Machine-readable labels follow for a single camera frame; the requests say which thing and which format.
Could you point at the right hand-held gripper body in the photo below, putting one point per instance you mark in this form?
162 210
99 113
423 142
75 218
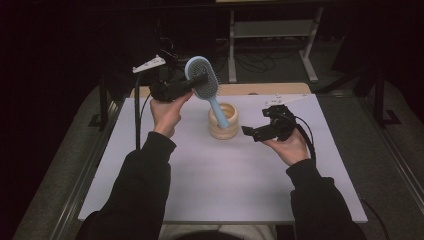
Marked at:
281 125

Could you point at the person's left hand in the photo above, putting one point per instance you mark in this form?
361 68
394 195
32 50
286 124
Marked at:
165 116

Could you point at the light blue hairbrush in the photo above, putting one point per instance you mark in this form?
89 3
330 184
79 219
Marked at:
218 113

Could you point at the black metal stand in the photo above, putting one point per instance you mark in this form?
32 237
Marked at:
103 100
380 100

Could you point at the metal rail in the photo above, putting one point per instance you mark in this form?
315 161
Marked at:
83 173
396 153

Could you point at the person's right hand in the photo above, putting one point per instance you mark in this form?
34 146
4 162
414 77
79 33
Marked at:
295 150

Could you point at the cream ringed duck holder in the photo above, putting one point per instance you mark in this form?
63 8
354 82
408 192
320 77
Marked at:
230 131

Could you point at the person's head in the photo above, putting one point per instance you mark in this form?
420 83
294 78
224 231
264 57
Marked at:
206 236

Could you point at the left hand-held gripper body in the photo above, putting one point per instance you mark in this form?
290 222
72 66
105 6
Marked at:
168 90

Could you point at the white metal desk frame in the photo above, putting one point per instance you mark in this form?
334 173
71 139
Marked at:
273 28

